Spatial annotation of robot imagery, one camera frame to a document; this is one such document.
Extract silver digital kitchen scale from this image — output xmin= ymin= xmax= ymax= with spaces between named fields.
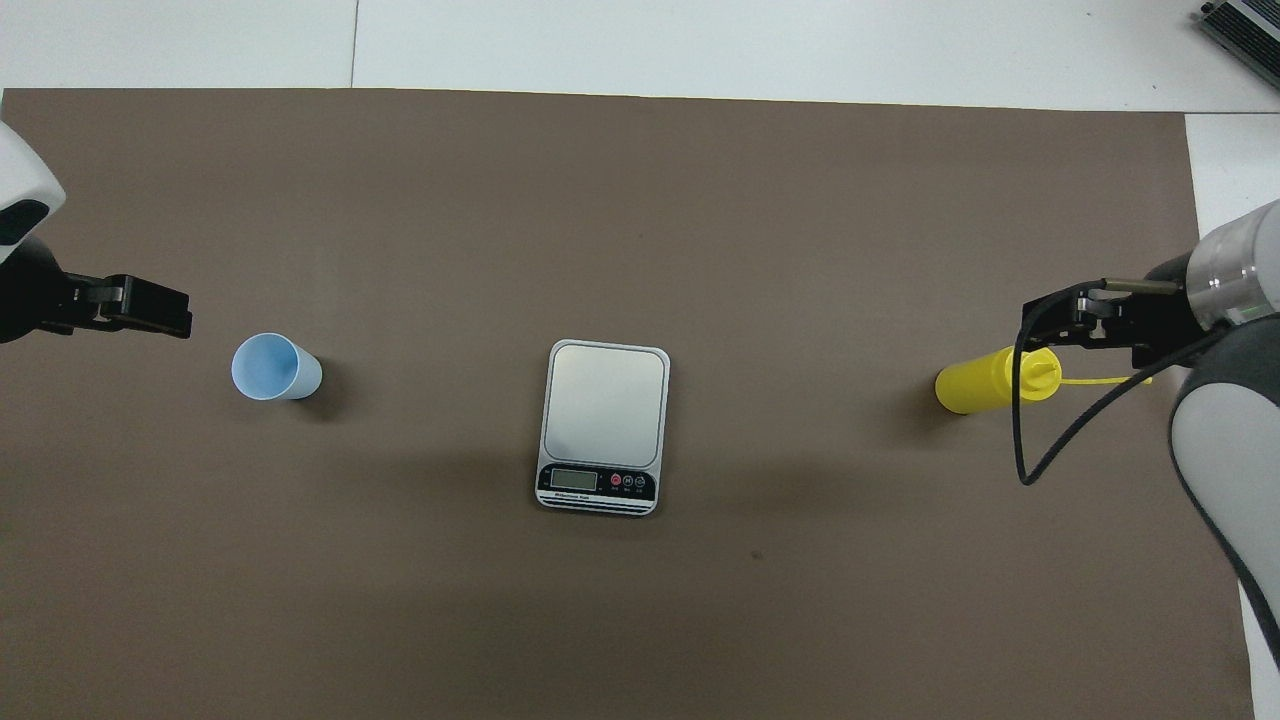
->
xmin=535 ymin=339 xmax=671 ymax=517

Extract brown table mat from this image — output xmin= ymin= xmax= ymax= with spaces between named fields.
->
xmin=0 ymin=88 xmax=1257 ymax=720

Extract yellow squeeze seasoning bottle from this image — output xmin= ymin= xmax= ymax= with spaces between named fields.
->
xmin=935 ymin=346 xmax=1152 ymax=415

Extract grey ribbed metal device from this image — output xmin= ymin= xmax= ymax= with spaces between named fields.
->
xmin=1200 ymin=0 xmax=1280 ymax=93

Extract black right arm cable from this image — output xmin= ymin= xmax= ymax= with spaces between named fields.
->
xmin=1012 ymin=280 xmax=1233 ymax=488

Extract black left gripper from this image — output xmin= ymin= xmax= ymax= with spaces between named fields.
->
xmin=0 ymin=235 xmax=194 ymax=343

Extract light blue plastic cup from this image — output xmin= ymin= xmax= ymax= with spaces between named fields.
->
xmin=231 ymin=332 xmax=324 ymax=402

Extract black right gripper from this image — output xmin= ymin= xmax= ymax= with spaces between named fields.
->
xmin=1022 ymin=254 xmax=1217 ymax=369

